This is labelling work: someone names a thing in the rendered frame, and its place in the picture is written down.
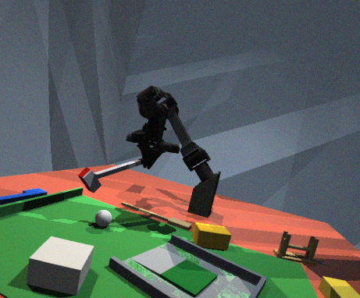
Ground white golf ball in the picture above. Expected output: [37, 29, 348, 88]
[94, 210, 112, 227]

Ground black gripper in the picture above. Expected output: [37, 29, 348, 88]
[137, 120, 180, 169]

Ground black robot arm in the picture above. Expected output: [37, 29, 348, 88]
[131, 85, 217, 184]

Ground green flat mat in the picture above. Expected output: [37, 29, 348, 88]
[0, 194, 318, 298]

